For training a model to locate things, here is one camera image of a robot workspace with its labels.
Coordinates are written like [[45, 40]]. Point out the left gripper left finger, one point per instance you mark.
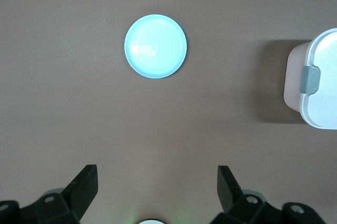
[[58, 208]]

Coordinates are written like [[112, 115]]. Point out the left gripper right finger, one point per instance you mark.
[[250, 211]]

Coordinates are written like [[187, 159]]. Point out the brown table cover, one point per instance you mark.
[[79, 103]]

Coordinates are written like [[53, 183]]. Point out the white lidded storage box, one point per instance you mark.
[[326, 103]]

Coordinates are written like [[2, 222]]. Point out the grey box latch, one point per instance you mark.
[[310, 80]]

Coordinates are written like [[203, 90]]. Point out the light blue round plate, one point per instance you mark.
[[155, 46]]

